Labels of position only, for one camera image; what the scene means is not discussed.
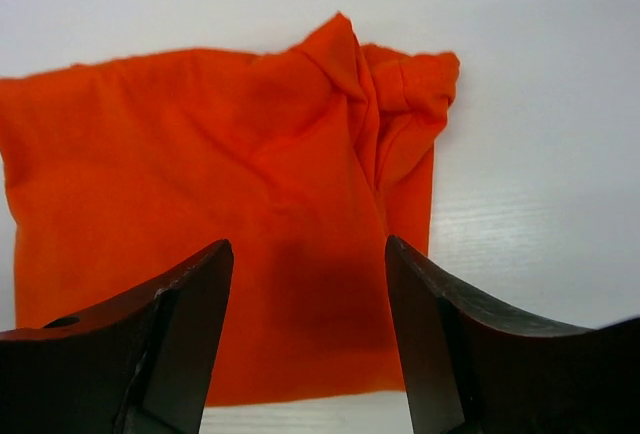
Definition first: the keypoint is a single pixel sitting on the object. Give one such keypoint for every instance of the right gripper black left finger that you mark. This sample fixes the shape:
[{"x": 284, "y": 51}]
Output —
[{"x": 139, "y": 362}]

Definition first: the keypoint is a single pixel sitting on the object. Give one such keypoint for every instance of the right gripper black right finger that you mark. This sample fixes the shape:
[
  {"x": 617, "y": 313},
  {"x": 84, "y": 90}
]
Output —
[{"x": 472, "y": 363}]

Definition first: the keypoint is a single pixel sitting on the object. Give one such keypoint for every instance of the orange t shirt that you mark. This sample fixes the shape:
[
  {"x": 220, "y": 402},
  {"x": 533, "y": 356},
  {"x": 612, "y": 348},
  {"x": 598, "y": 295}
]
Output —
[{"x": 306, "y": 161}]

